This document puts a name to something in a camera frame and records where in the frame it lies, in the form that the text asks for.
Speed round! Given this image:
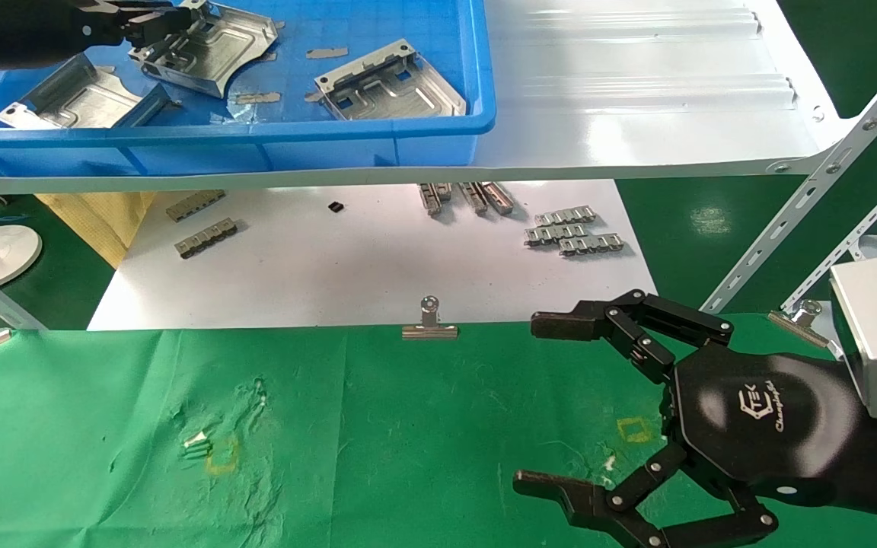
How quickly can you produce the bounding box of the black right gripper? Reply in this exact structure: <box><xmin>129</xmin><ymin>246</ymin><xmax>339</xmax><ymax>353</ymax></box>
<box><xmin>513</xmin><ymin>288</ymin><xmax>877</xmax><ymax>548</ymax></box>

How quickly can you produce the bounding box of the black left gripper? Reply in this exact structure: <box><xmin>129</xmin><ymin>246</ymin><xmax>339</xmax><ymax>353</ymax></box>
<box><xmin>0</xmin><ymin>0</ymin><xmax>197</xmax><ymax>74</ymax></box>

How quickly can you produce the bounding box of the machined grey metal part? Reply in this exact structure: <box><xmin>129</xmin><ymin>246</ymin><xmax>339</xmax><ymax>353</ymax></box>
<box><xmin>0</xmin><ymin>52</ymin><xmax>173</xmax><ymax>130</ymax></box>
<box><xmin>128</xmin><ymin>0</ymin><xmax>281</xmax><ymax>100</ymax></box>
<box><xmin>314</xmin><ymin>40</ymin><xmax>468</xmax><ymax>123</ymax></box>

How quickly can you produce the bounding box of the blue plastic bin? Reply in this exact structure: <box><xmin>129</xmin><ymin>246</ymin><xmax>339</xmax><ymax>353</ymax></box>
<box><xmin>0</xmin><ymin>0</ymin><xmax>497</xmax><ymax>177</ymax></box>

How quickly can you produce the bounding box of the yellow fabric cover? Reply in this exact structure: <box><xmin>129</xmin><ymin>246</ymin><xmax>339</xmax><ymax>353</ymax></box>
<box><xmin>35</xmin><ymin>190</ymin><xmax>161</xmax><ymax>269</ymax></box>

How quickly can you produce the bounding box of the green cloth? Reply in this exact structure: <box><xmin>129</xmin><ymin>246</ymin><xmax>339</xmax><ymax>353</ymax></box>
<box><xmin>0</xmin><ymin>312</ymin><xmax>877</xmax><ymax>548</ymax></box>

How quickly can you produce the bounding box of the white metal shelf board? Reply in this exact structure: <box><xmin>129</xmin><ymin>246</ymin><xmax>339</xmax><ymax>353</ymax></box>
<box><xmin>0</xmin><ymin>0</ymin><xmax>843</xmax><ymax>196</ymax></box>

